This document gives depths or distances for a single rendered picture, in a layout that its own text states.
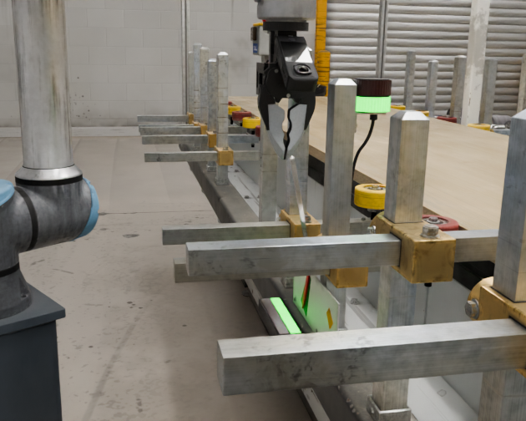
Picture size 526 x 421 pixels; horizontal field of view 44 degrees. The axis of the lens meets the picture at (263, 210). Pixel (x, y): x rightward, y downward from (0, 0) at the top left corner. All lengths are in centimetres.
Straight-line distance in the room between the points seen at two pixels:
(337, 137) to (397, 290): 29
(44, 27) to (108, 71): 717
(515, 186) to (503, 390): 18
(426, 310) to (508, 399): 64
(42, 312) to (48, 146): 37
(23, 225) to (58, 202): 10
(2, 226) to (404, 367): 110
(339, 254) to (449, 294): 45
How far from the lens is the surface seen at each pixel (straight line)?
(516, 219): 57
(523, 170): 56
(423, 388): 117
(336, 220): 104
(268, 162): 152
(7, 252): 150
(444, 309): 118
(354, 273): 99
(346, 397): 96
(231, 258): 71
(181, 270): 97
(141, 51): 867
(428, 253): 74
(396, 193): 79
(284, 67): 97
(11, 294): 151
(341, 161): 102
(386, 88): 102
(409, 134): 78
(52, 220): 153
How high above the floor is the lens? 117
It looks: 14 degrees down
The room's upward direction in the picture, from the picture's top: 1 degrees clockwise
